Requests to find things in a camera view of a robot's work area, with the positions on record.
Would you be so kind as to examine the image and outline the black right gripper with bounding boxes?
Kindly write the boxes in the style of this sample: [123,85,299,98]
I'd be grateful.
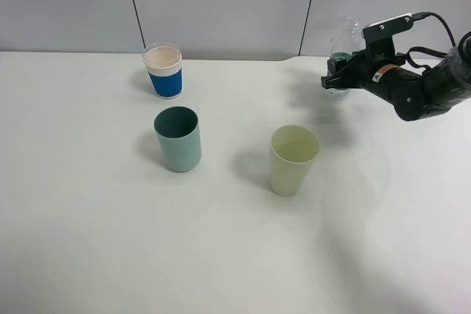
[321,51,397,93]

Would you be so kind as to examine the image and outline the clear green-label water bottle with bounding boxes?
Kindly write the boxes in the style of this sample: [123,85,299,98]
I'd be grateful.
[326,15,362,97]

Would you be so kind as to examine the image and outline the teal plastic cup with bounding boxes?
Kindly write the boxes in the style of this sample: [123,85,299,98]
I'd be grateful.
[154,106,202,172]

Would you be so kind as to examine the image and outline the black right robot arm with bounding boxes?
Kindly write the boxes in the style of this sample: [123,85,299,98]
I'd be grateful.
[321,33,470,121]

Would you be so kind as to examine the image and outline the pale yellow plastic cup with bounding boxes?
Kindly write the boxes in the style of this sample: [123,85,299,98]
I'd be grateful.
[269,125,320,196]

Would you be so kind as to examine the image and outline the blue sleeved paper cup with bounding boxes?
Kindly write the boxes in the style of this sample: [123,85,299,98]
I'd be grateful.
[142,43,183,99]

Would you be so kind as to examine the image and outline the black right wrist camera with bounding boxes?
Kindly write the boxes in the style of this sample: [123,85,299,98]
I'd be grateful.
[362,13,414,59]

